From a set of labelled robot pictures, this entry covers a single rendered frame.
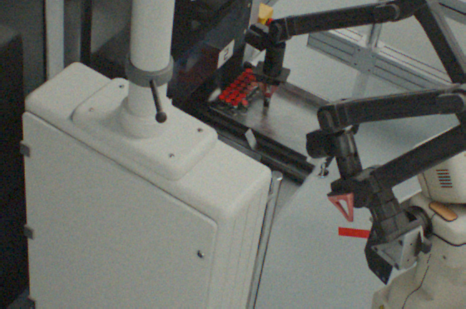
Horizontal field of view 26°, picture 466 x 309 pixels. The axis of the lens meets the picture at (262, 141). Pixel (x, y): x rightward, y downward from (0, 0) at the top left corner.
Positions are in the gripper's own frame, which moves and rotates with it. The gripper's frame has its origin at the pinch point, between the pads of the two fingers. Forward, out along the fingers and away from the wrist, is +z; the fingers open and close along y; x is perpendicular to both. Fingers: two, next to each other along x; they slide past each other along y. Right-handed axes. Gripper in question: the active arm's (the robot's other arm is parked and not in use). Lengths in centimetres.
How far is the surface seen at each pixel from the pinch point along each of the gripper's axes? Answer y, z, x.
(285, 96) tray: -4.4, 4.7, -6.9
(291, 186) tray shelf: -15.9, 5.1, 30.1
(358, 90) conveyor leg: -22, 60, -88
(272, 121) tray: -3.6, 4.7, 5.9
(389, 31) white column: -26, 69, -146
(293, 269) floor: -18, 93, -16
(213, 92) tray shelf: 16.8, 4.7, 0.7
